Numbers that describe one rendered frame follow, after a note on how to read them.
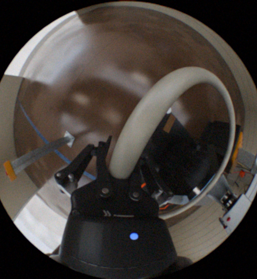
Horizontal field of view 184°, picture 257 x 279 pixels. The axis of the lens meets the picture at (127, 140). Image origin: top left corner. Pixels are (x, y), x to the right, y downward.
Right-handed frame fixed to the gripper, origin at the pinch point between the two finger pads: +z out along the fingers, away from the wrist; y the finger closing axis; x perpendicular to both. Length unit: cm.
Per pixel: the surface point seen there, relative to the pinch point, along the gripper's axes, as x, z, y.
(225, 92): 23.2, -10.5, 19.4
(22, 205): -398, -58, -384
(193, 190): -26, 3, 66
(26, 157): -40, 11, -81
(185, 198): -35, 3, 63
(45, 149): -42, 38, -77
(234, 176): -23, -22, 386
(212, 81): 20.3, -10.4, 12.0
